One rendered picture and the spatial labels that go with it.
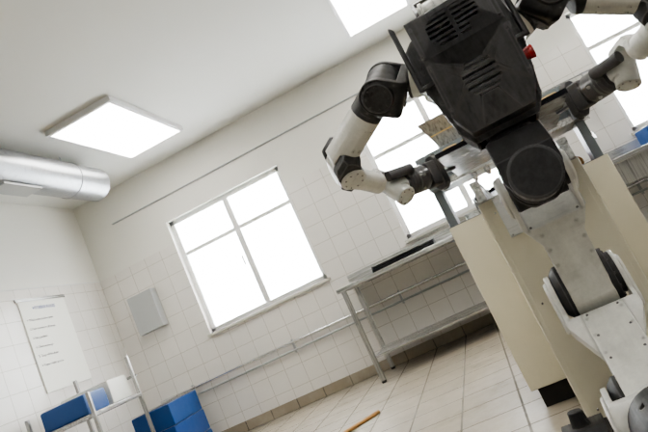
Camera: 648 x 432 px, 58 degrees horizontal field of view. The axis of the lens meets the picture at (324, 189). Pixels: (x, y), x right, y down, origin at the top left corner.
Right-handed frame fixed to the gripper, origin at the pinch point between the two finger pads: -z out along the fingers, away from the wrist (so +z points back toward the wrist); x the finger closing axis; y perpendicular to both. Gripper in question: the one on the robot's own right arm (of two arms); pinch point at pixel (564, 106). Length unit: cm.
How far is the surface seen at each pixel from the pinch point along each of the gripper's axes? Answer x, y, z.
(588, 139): -7, -65, -46
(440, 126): 28, -23, -79
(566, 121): 3, -56, -45
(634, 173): -29, -287, -191
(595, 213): -33.5, 6.0, -4.6
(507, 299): -53, -14, -82
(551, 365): -84, -17, -80
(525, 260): -37.7, 23.6, -22.1
